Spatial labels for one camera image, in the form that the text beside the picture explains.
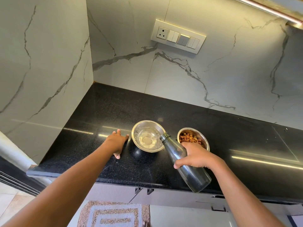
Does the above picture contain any person's right forearm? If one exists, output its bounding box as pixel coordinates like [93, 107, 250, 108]
[209, 158, 284, 227]

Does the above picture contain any person's left hand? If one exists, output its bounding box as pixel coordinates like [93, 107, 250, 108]
[104, 129, 130, 160]

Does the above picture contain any smoky grey water bottle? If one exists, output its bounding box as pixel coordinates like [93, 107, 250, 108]
[160, 132, 212, 194]

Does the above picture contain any black sliding door frame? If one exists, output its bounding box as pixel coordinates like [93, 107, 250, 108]
[0, 156, 48, 196]

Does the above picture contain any brown white patterned floor mat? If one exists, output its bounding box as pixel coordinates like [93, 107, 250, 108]
[77, 201, 151, 227]

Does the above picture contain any person's right hand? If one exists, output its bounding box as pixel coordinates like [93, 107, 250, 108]
[174, 142, 221, 170]

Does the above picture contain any person's left forearm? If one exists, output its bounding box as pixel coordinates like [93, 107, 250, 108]
[2, 142, 114, 227]

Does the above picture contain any grey lower cabinet door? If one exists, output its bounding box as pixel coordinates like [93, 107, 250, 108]
[86, 183, 142, 204]
[129, 189, 228, 210]

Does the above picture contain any white wall switch panel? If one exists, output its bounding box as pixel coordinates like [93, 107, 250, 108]
[151, 19, 207, 55]

